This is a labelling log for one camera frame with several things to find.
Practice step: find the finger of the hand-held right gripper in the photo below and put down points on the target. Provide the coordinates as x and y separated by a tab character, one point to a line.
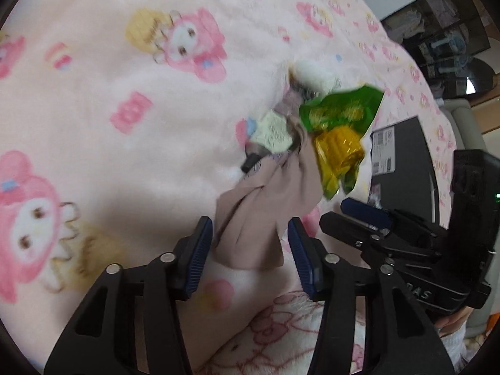
343	228
365	211

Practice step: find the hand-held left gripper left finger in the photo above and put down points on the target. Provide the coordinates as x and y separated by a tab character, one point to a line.
197	258

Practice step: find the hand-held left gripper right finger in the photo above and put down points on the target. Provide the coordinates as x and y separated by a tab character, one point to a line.
302	258

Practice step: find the beige cloth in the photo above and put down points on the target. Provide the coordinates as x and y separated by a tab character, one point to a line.
258	218

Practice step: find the black cardboard box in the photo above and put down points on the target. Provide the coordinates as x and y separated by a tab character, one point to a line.
410	164

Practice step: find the yellow pineapple candy packet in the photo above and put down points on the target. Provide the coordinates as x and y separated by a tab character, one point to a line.
336	152

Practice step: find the green cartoon snack packet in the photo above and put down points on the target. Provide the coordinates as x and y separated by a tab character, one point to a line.
340	105

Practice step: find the white label card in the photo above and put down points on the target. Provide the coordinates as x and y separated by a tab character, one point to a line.
273	132

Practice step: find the person's right hand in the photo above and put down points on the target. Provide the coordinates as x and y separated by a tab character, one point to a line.
451	322

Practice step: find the white pink-print fleece clothing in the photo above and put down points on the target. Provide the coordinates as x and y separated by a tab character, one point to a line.
273	332

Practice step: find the beige padded headboard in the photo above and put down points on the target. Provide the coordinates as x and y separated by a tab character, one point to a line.
465	125

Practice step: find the pink cartoon printed blanket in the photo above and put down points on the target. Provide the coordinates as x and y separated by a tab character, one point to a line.
97	125

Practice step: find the dark glass wardrobe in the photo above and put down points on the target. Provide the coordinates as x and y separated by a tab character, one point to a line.
441	47

